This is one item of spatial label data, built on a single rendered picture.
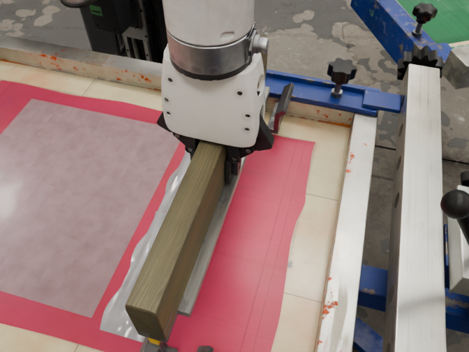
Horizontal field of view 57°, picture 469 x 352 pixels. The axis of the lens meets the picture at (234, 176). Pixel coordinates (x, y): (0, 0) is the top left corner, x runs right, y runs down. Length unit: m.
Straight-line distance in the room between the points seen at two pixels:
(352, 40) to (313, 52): 0.28
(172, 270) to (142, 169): 0.33
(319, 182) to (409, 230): 0.18
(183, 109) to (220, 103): 0.04
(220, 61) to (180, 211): 0.15
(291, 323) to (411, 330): 0.14
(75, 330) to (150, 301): 0.22
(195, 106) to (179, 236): 0.12
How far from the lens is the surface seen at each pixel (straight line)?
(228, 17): 0.35
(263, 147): 0.46
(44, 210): 0.70
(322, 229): 0.63
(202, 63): 0.37
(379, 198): 1.93
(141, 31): 1.51
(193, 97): 0.41
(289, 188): 0.67
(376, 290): 0.65
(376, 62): 2.63
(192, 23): 0.35
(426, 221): 0.57
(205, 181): 0.44
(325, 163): 0.71
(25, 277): 0.64
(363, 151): 0.69
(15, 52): 0.96
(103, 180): 0.70
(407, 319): 0.50
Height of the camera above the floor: 1.48
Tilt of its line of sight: 51 degrees down
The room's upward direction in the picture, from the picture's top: straight up
